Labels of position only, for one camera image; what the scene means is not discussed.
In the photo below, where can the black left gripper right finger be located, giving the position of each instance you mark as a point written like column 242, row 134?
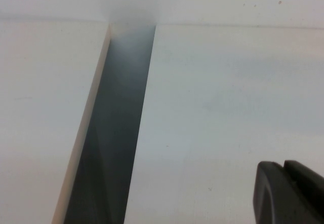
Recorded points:
column 311, row 198

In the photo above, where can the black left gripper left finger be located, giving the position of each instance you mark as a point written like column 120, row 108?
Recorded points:
column 270, row 196

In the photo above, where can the white side table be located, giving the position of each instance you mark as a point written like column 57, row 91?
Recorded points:
column 45, row 107

